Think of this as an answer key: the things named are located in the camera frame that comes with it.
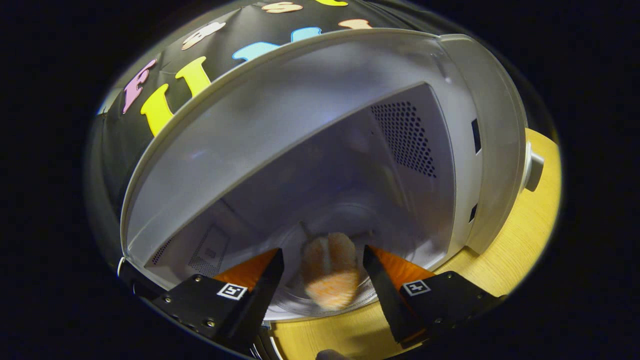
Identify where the orange bread roll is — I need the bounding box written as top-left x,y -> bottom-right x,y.
301,232 -> 362,311

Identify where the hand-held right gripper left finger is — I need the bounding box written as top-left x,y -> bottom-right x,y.
150,247 -> 286,351

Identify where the white microwave oven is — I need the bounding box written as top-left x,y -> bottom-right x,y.
117,27 -> 546,322

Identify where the glass turntable plate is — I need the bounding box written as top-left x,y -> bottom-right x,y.
265,202 -> 426,321

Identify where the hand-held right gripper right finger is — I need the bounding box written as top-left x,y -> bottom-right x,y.
362,245 -> 501,350

